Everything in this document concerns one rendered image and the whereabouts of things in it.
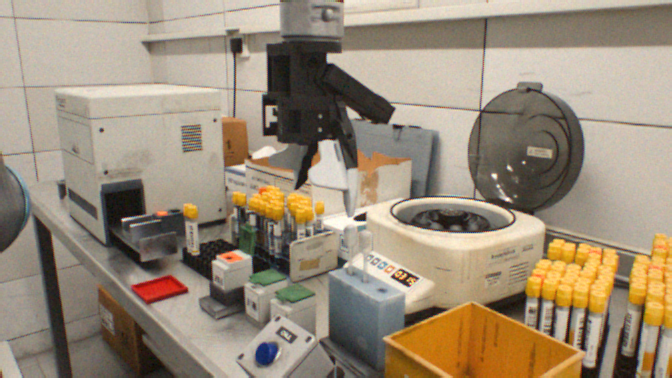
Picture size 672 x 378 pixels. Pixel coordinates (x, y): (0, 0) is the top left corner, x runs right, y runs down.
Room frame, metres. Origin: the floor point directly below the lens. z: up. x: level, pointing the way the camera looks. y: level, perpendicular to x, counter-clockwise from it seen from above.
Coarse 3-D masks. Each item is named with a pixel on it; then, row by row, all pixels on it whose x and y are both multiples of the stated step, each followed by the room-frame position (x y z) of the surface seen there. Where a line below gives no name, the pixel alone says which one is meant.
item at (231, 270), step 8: (224, 256) 0.71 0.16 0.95; (232, 256) 0.71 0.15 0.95; (240, 256) 0.71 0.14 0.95; (248, 256) 0.71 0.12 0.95; (216, 264) 0.70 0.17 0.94; (224, 264) 0.70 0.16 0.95; (232, 264) 0.69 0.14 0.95; (240, 264) 0.70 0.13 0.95; (248, 264) 0.71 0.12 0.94; (216, 272) 0.70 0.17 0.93; (224, 272) 0.68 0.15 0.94; (232, 272) 0.69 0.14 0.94; (240, 272) 0.70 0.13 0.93; (248, 272) 0.71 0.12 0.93; (216, 280) 0.70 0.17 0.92; (224, 280) 0.68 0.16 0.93; (232, 280) 0.69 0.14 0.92; (240, 280) 0.70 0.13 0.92; (248, 280) 0.71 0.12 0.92; (224, 288) 0.68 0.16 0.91; (232, 288) 0.69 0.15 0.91
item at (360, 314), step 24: (336, 288) 0.59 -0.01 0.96; (360, 288) 0.55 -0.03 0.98; (384, 288) 0.55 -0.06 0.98; (336, 312) 0.59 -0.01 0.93; (360, 312) 0.55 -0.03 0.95; (384, 312) 0.53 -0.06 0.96; (336, 336) 0.59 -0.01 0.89; (360, 336) 0.55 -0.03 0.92; (384, 336) 0.53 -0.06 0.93; (360, 360) 0.54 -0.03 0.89; (384, 360) 0.53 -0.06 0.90
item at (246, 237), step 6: (246, 222) 0.74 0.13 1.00; (240, 228) 0.74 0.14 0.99; (246, 228) 0.73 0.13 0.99; (240, 234) 0.74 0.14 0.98; (246, 234) 0.73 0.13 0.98; (252, 234) 0.72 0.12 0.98; (240, 240) 0.74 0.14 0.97; (246, 240) 0.73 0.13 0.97; (252, 240) 0.71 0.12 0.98; (240, 246) 0.74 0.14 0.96; (246, 246) 0.73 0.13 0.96; (252, 246) 0.71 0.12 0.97; (246, 252) 0.72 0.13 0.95; (252, 252) 0.71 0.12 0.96
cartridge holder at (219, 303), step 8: (216, 288) 0.69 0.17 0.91; (240, 288) 0.69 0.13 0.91; (208, 296) 0.71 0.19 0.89; (216, 296) 0.70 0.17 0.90; (224, 296) 0.68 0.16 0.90; (232, 296) 0.68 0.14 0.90; (240, 296) 0.69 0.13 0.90; (200, 304) 0.70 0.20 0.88; (208, 304) 0.68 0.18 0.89; (216, 304) 0.68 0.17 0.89; (224, 304) 0.68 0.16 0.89; (232, 304) 0.68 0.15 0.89; (240, 304) 0.69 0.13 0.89; (216, 312) 0.66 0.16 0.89; (224, 312) 0.67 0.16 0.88; (232, 312) 0.68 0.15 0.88
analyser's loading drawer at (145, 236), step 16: (112, 224) 0.98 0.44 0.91; (128, 224) 0.92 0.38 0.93; (144, 224) 0.89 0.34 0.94; (160, 224) 0.91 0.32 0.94; (128, 240) 0.88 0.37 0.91; (144, 240) 0.83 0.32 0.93; (160, 240) 0.85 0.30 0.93; (176, 240) 0.87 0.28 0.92; (144, 256) 0.83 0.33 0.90; (160, 256) 0.85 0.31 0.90
